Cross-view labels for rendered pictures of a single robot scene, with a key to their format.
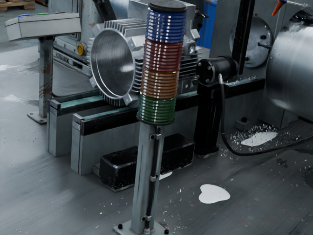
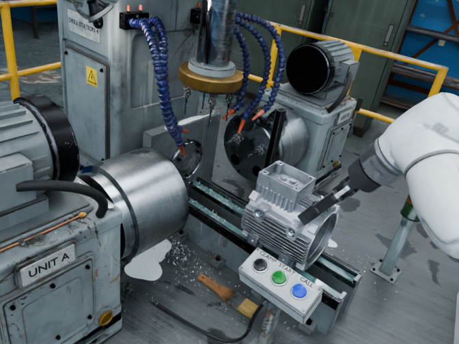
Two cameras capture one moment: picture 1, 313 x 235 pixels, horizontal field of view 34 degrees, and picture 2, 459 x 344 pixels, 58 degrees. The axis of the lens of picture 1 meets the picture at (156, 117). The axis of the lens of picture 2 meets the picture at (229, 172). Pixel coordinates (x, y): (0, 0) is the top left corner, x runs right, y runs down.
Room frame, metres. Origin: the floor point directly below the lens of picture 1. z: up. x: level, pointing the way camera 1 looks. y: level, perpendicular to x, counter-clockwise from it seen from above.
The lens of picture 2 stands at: (1.51, 0.92, 1.68)
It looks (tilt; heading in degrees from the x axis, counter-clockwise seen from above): 30 degrees down; 259
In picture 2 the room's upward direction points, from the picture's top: 10 degrees clockwise
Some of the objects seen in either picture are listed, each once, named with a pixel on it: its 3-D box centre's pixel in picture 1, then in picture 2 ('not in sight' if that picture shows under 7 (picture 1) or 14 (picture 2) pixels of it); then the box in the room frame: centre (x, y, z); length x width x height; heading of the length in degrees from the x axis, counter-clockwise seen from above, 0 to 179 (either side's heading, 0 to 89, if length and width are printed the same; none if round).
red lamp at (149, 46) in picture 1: (162, 51); not in sight; (0.78, 0.00, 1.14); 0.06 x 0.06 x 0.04
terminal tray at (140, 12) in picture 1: (160, 17); (285, 186); (1.19, 0.02, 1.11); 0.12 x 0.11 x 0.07; 136
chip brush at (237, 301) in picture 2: not in sight; (227, 294); (1.31, 0.12, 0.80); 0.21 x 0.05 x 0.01; 139
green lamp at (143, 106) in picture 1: (157, 105); (414, 209); (0.78, 0.00, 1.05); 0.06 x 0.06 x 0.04
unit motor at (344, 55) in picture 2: not in sight; (325, 96); (0.90, -0.60, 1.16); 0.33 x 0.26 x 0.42; 44
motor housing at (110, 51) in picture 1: (144, 58); (289, 221); (1.16, 0.04, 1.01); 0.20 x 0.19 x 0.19; 136
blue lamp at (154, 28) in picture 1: (166, 24); not in sight; (0.78, 0.00, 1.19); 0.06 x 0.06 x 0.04
